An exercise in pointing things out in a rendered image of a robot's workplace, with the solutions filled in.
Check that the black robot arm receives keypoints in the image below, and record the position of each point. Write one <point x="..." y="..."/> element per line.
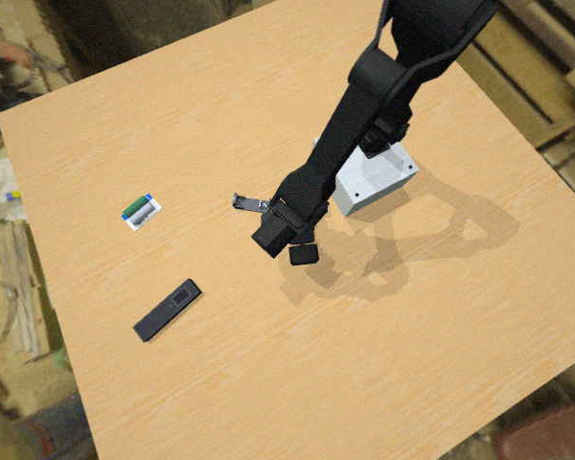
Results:
<point x="374" y="110"/>

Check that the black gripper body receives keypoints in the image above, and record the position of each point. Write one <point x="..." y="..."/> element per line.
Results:
<point x="303" y="254"/>

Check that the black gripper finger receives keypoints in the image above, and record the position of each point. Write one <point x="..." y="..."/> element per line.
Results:
<point x="293" y="243"/>

